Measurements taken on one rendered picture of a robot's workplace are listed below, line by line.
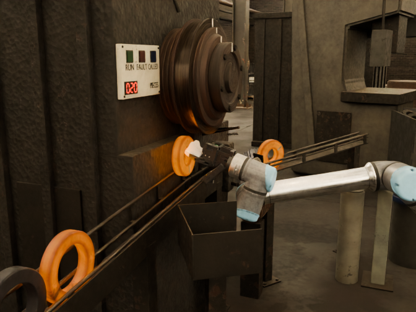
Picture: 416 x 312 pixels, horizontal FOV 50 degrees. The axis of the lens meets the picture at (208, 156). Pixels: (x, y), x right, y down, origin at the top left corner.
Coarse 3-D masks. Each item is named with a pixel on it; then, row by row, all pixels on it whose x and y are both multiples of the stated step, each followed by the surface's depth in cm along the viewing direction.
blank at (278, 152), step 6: (264, 144) 226; (270, 144) 227; (276, 144) 229; (258, 150) 227; (264, 150) 226; (276, 150) 230; (282, 150) 232; (264, 156) 226; (276, 156) 232; (282, 156) 233; (264, 162) 227; (276, 162) 231
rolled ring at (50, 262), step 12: (60, 240) 109; (72, 240) 112; (84, 240) 117; (48, 252) 107; (60, 252) 108; (84, 252) 119; (48, 264) 105; (84, 264) 120; (48, 276) 105; (84, 276) 118; (48, 288) 106; (60, 288) 109; (48, 300) 109
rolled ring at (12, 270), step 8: (0, 272) 95; (8, 272) 95; (16, 272) 96; (24, 272) 98; (32, 272) 101; (0, 280) 93; (8, 280) 94; (16, 280) 96; (24, 280) 98; (32, 280) 101; (40, 280) 103; (0, 288) 92; (8, 288) 94; (32, 288) 102; (40, 288) 103; (0, 296) 92; (32, 296) 103; (40, 296) 104; (32, 304) 103; (40, 304) 104
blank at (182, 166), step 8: (184, 136) 171; (176, 144) 168; (184, 144) 170; (176, 152) 166; (176, 160) 167; (184, 160) 177; (192, 160) 177; (176, 168) 168; (184, 168) 171; (192, 168) 178
